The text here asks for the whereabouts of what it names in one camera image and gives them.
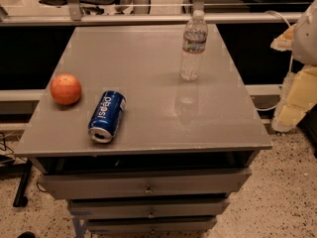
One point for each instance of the top grey drawer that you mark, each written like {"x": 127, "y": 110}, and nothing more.
{"x": 95, "y": 186}

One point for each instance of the blue pepsi can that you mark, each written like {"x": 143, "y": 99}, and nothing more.
{"x": 107, "y": 116}

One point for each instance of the middle grey drawer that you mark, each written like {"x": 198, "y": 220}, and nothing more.
{"x": 150, "y": 208}

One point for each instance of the grey drawer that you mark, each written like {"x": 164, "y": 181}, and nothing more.
{"x": 150, "y": 208}
{"x": 95, "y": 186}
{"x": 142, "y": 225}

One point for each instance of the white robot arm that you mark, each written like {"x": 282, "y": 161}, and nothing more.
{"x": 304, "y": 46}

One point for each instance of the metal railing frame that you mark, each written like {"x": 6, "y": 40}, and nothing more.
{"x": 77, "y": 13}

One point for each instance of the orange fruit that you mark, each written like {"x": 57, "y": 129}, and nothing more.
{"x": 65, "y": 89}

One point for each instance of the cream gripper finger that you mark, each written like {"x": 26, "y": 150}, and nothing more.
{"x": 298, "y": 96}
{"x": 284, "y": 41}

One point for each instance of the clear plastic water bottle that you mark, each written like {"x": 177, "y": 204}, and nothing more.
{"x": 193, "y": 46}

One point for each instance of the bottom grey drawer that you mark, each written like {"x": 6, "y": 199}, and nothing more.
{"x": 142, "y": 225}

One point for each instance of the grey drawer cabinet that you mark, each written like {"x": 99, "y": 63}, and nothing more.
{"x": 168, "y": 124}

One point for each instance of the black stand leg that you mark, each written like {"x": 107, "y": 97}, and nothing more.
{"x": 20, "y": 199}

